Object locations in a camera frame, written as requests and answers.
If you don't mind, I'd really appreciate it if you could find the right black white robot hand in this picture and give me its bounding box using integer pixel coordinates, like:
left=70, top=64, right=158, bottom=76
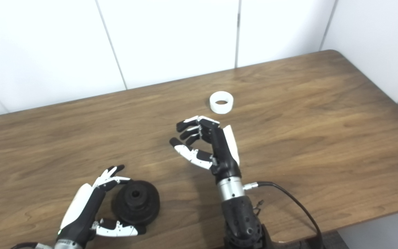
left=170, top=116, right=241, bottom=180

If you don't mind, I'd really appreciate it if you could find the round black plastic part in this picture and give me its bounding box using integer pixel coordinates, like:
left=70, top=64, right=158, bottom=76
left=112, top=180, right=161, bottom=226

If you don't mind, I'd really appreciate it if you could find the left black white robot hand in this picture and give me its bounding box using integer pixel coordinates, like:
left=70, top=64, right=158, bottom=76
left=57, top=165, right=147, bottom=242

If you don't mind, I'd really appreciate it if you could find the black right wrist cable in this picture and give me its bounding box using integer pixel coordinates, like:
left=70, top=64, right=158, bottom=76
left=243, top=181, right=325, bottom=249

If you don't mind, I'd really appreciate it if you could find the white plastic ring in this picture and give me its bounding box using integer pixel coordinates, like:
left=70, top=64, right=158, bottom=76
left=209, top=91, right=234, bottom=114

